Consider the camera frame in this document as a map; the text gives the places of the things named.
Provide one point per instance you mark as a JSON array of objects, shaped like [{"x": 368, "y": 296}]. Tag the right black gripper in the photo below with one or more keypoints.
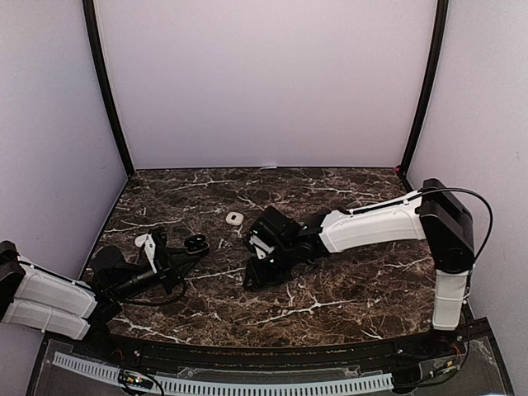
[{"x": 258, "y": 276}]

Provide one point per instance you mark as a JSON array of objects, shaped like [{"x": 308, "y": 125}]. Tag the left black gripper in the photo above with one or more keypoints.
[{"x": 167, "y": 268}]

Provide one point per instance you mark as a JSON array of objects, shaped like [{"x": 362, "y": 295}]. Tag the black earbud case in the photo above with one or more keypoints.
[{"x": 197, "y": 244}]

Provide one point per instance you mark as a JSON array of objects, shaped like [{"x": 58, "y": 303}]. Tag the white oval charging case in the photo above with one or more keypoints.
[{"x": 141, "y": 240}]

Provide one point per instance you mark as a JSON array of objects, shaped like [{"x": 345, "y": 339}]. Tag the small white charging case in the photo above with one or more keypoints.
[{"x": 234, "y": 218}]

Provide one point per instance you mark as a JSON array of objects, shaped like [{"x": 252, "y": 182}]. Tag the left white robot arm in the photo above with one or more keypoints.
[{"x": 35, "y": 297}]

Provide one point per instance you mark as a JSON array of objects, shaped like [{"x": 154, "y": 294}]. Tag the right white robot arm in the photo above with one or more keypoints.
[{"x": 433, "y": 214}]

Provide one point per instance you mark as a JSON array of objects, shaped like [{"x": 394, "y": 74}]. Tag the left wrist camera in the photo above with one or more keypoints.
[{"x": 154, "y": 248}]

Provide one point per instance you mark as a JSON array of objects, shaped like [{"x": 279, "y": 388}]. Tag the white slotted cable duct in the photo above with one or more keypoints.
[{"x": 195, "y": 381}]

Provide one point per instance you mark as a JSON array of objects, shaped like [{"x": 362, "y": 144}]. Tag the black front rail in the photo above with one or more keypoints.
[{"x": 397, "y": 353}]

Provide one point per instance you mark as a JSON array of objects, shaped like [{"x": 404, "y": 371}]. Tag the right black frame post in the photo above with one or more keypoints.
[{"x": 434, "y": 54}]

